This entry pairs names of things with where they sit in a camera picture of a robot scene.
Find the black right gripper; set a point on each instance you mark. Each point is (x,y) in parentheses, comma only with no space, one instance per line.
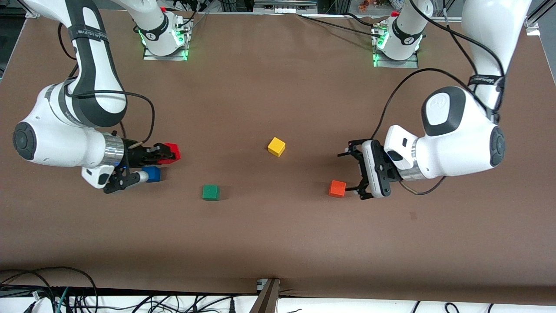
(133,154)

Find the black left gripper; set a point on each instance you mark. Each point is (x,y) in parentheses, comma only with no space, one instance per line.
(359,153)

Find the red wooden block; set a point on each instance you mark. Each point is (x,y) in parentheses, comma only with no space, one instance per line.
(174,151)

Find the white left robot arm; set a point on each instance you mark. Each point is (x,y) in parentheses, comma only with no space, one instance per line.
(456,143)

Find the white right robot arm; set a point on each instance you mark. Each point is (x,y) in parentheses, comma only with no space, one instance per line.
(52,139)

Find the blue wooden block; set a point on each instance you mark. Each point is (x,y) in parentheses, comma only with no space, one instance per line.
(154,174)

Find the orange wooden block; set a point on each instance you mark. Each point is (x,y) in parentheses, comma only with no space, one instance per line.
(337,189)

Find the green wooden block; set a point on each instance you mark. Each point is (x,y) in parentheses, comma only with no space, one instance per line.
(210,192)

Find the yellow wooden block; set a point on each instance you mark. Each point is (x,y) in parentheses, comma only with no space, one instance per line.
(276,146)

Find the brown table mat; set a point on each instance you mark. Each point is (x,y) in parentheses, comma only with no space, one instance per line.
(278,239)

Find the white desk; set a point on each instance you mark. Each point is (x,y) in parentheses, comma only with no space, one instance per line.
(347,306)

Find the small grey table clamp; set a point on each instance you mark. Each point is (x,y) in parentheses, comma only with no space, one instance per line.
(262,284)

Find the grey metal beam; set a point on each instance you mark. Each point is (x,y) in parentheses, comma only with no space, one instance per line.
(267,300)

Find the grey power strip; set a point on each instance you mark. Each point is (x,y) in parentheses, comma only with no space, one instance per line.
(284,6)

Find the white plug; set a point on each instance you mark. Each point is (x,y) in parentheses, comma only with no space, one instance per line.
(39,300)

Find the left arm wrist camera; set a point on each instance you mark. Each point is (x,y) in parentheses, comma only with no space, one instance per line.
(369,169)

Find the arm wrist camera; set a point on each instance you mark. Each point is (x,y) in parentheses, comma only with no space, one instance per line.
(141,176)
(369,169)

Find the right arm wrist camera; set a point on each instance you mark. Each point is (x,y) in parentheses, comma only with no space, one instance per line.
(141,176)

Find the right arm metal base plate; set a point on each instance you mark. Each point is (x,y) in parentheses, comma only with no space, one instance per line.
(152,58)

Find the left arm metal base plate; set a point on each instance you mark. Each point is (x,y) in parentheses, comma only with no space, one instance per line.
(408,65)

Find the aluminium table edge rail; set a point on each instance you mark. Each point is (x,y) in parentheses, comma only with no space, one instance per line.
(451,18)

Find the metal corner bracket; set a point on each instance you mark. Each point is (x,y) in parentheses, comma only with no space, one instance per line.
(531,26)

